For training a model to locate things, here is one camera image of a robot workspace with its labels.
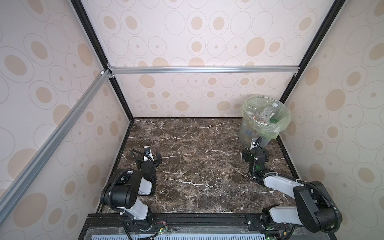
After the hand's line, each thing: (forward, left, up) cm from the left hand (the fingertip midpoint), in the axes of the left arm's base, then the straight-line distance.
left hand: (152, 148), depth 89 cm
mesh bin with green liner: (+8, -58, +11) cm, 59 cm away
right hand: (+1, -62, -1) cm, 62 cm away
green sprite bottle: (+17, -75, +7) cm, 77 cm away
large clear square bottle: (+18, -71, +11) cm, 74 cm away
